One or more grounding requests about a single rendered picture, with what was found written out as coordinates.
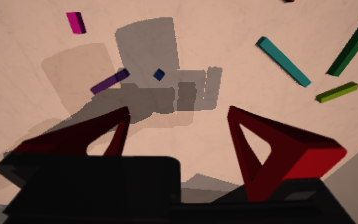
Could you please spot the turquoise rod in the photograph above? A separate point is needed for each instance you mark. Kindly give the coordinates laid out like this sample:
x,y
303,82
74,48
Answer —
x,y
268,47

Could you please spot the lime green rod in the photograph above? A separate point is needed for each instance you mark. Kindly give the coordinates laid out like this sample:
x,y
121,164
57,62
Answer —
x,y
337,92

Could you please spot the dark purple rod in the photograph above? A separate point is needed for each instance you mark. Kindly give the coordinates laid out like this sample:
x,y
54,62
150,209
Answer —
x,y
119,76

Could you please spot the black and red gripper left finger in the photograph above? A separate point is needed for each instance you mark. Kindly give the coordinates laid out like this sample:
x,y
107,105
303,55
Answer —
x,y
74,139

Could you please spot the small magenta block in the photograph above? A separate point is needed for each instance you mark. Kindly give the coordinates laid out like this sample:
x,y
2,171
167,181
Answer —
x,y
76,22

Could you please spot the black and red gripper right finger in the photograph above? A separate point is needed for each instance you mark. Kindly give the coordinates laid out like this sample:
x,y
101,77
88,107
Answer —
x,y
295,153

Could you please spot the dark green flat bar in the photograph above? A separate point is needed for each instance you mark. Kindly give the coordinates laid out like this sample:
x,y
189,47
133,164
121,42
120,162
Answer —
x,y
345,56

